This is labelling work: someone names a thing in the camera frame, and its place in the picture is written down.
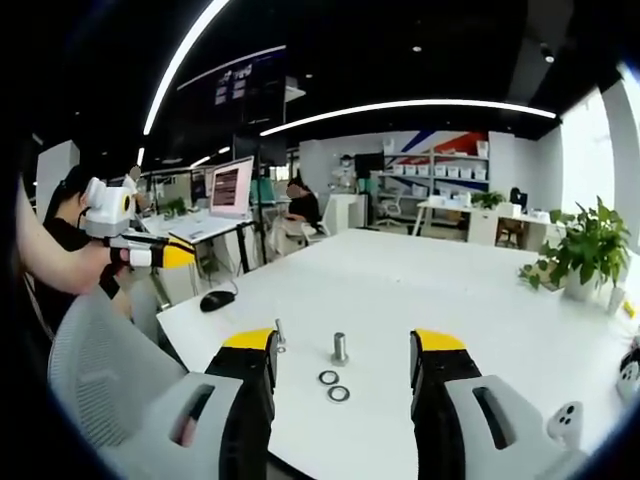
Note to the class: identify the person's head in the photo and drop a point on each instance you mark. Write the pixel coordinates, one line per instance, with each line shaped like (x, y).
(67, 192)

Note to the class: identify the large green potted plant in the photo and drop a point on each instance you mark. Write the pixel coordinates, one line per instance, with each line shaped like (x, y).
(590, 245)

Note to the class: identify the white office chair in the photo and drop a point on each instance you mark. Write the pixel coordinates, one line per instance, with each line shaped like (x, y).
(392, 205)

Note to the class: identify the green plant beside monitor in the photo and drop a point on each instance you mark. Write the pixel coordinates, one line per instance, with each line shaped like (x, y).
(175, 206)

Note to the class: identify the white desk with black legs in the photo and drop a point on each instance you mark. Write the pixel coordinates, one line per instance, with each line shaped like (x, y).
(210, 227)

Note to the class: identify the hanging dark display screen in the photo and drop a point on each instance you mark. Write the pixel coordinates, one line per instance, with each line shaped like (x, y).
(250, 85)

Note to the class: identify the computer monitor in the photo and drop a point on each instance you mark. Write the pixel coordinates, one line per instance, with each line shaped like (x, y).
(231, 187)

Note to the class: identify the white handheld controller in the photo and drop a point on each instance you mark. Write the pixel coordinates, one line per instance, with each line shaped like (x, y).
(566, 422)

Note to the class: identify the white desk with cabinet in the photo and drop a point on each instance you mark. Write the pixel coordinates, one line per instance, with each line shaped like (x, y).
(460, 215)

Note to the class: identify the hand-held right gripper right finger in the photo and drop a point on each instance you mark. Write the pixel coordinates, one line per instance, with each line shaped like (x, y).
(450, 400)

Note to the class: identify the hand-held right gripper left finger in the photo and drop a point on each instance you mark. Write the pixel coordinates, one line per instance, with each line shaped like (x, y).
(235, 400)

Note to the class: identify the wooden chair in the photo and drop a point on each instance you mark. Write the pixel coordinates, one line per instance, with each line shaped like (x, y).
(511, 231)

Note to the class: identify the small thin metal bolt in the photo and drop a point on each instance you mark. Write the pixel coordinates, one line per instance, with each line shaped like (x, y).
(280, 332)

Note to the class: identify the white storage shelving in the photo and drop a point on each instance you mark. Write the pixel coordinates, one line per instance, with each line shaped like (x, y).
(435, 175)

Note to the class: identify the large metal threaded stud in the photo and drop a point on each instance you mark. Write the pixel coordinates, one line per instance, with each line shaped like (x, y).
(340, 347)

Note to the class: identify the long curved ceiling light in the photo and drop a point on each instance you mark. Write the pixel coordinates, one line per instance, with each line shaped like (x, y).
(172, 65)

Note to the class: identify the metal washer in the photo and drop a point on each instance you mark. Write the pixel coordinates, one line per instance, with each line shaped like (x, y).
(328, 377)
(338, 393)

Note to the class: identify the person's black shirt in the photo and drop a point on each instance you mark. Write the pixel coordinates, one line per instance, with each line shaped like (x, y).
(55, 240)

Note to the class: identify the grey mesh office chair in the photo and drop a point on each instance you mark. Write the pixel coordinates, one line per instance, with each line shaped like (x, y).
(105, 360)

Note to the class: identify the long straight ceiling light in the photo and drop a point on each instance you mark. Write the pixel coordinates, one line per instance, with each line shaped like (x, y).
(400, 106)

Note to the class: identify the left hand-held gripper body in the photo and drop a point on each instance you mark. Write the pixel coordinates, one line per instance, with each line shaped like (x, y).
(107, 210)

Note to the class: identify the white and black controller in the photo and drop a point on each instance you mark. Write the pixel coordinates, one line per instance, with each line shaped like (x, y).
(631, 372)

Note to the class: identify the black computer mouse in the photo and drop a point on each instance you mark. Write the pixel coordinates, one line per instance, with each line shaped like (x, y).
(216, 300)

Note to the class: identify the small green desk plant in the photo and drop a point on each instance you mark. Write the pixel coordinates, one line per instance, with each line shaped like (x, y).
(489, 200)

